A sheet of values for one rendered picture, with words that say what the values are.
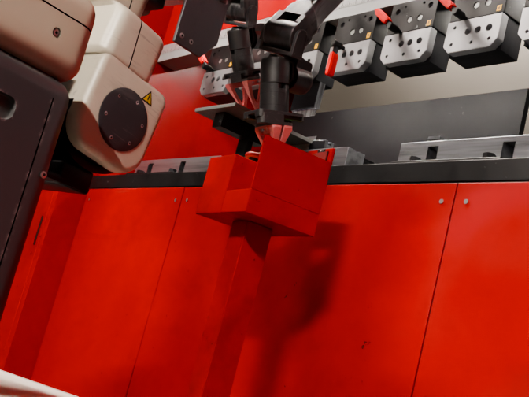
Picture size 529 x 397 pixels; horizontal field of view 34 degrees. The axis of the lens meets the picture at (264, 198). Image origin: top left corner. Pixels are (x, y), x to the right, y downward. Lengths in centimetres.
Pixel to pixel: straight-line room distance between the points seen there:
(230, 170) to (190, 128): 150
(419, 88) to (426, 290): 269
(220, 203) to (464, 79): 266
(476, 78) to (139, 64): 287
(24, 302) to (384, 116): 132
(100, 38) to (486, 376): 85
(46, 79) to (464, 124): 172
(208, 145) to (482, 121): 108
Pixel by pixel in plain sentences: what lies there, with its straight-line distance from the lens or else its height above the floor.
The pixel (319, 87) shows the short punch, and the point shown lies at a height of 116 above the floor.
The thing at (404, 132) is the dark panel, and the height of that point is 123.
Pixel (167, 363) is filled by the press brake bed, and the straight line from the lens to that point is 225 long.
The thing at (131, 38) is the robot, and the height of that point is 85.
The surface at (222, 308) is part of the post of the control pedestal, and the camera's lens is 164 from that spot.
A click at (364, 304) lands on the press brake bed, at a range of 176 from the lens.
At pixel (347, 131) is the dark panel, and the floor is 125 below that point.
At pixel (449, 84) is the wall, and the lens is 421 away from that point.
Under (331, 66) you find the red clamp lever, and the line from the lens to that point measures 223.
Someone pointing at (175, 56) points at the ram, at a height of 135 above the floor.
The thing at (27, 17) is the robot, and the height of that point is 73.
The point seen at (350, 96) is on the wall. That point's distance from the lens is 447.
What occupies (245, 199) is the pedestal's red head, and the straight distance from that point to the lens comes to 158.
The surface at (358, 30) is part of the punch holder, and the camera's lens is 227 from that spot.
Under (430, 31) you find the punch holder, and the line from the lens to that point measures 208.
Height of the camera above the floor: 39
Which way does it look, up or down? 11 degrees up
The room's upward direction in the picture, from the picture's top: 15 degrees clockwise
